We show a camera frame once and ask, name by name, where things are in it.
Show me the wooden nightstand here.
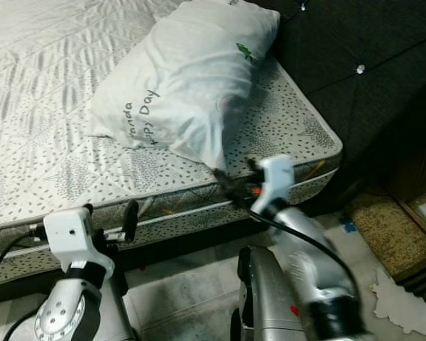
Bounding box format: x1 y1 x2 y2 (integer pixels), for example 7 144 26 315
390 131 426 207

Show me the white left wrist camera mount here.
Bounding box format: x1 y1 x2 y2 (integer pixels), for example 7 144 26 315
43 207 116 275

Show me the brown textured stool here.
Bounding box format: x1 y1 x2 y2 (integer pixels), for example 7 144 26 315
344 192 426 303

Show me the black tufted headboard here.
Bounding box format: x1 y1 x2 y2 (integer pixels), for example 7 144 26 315
256 0 426 215

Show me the white floor paper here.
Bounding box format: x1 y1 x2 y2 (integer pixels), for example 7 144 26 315
371 269 426 339

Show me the grey patterned mattress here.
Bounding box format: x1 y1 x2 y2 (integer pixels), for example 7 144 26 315
0 0 344 286

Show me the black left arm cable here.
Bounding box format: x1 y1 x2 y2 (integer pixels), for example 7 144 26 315
0 224 52 289

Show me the silver robot right leg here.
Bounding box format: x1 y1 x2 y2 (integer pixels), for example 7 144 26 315
231 245 307 341

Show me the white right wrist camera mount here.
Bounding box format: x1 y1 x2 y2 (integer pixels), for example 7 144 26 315
258 155 296 215

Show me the white pillow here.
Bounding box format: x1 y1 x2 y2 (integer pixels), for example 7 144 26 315
85 0 282 172

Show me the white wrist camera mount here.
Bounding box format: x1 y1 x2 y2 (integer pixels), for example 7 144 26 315
258 155 296 215
43 207 116 275

